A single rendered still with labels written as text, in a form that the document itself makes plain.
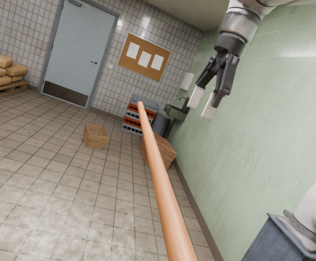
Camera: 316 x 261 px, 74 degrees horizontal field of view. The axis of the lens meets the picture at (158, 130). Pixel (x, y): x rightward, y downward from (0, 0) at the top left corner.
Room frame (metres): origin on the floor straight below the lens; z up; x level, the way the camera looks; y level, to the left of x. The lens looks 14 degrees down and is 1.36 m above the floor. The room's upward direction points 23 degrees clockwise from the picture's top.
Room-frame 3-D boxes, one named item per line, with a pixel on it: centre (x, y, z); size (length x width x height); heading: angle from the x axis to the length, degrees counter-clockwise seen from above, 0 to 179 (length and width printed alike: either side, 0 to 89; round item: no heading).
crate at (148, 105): (4.51, 0.50, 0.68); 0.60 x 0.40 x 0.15; 104
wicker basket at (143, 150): (3.34, -0.08, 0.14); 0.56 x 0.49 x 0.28; 20
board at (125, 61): (4.84, 0.90, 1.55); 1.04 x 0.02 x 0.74; 104
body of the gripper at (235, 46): (0.61, -0.09, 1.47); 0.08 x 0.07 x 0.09; 14
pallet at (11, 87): (3.56, 3.16, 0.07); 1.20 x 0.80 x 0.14; 14
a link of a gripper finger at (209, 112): (0.54, -0.10, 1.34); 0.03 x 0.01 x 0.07; 104
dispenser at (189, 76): (4.66, -0.17, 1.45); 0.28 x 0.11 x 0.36; 14
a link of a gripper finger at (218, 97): (0.52, -0.11, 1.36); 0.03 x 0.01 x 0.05; 14
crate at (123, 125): (4.52, 0.51, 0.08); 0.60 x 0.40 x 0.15; 106
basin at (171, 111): (4.14, -0.17, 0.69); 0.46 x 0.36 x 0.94; 14
